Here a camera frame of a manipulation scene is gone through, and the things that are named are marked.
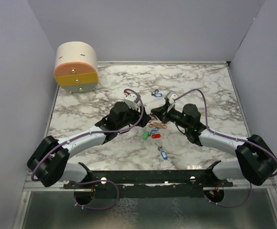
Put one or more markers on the orange s-shaped carabiner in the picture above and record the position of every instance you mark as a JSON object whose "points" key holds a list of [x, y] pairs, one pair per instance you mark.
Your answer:
{"points": [[162, 126], [154, 124]]}

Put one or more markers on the aluminium frame rail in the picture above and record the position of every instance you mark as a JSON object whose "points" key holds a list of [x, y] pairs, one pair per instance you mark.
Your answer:
{"points": [[149, 178]]}

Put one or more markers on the round three-drawer storage box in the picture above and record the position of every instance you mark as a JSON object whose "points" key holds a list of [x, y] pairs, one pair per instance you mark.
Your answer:
{"points": [[76, 67]]}

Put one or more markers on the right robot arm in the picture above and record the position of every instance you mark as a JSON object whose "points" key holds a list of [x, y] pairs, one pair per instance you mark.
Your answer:
{"points": [[255, 161]]}

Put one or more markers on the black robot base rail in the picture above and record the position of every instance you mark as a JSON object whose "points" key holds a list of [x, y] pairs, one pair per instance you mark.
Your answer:
{"points": [[110, 190]]}

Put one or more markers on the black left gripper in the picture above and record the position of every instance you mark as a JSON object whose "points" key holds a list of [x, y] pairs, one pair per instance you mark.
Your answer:
{"points": [[137, 114]]}

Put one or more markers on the blue window tag with key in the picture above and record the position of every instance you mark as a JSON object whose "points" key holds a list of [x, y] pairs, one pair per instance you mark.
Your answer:
{"points": [[162, 151]]}

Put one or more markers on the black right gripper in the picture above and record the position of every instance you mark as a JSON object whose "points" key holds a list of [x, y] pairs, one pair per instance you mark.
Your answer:
{"points": [[162, 112]]}

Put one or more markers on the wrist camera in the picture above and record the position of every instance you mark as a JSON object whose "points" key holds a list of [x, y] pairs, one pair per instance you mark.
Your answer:
{"points": [[132, 101], [170, 100]]}

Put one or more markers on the red key tag with key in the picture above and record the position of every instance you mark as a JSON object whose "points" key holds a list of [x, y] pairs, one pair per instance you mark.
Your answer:
{"points": [[155, 136]]}

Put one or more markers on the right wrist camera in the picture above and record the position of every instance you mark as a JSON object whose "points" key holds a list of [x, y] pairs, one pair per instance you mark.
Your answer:
{"points": [[170, 100]]}

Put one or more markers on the green key tag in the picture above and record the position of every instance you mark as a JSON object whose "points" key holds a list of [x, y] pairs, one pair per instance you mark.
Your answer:
{"points": [[145, 135]]}

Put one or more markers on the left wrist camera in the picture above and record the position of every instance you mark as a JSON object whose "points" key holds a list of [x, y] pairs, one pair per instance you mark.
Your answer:
{"points": [[132, 101]]}

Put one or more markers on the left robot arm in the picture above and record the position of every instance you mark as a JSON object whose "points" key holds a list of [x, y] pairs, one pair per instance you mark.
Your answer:
{"points": [[49, 162]]}

